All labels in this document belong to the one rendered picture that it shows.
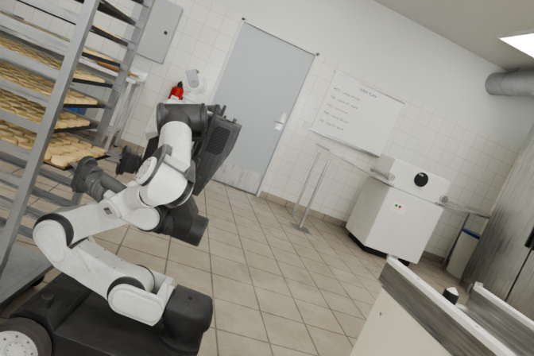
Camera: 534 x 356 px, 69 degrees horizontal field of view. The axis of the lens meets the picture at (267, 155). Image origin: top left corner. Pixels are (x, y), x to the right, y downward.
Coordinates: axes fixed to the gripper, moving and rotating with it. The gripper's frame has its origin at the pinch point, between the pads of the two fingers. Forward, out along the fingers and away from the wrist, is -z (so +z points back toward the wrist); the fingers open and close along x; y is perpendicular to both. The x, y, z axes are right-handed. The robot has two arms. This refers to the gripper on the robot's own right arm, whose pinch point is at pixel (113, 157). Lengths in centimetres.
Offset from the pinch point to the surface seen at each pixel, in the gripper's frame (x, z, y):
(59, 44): 36, -32, 24
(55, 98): 20.5, -28.8, 29.8
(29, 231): -45, -18, -16
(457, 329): 18, 36, 130
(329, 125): 58, 310, -252
